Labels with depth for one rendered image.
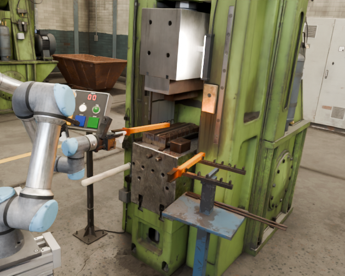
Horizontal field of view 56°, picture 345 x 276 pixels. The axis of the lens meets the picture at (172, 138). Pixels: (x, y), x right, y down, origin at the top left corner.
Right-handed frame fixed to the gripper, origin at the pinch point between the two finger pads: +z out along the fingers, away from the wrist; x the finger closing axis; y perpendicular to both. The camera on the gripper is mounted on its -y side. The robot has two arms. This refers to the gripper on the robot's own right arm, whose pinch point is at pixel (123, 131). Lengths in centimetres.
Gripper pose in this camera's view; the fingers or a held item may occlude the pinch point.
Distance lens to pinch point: 170.3
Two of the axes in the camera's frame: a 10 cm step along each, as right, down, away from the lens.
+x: 8.0, 2.2, -5.6
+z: 6.0, -1.7, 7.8
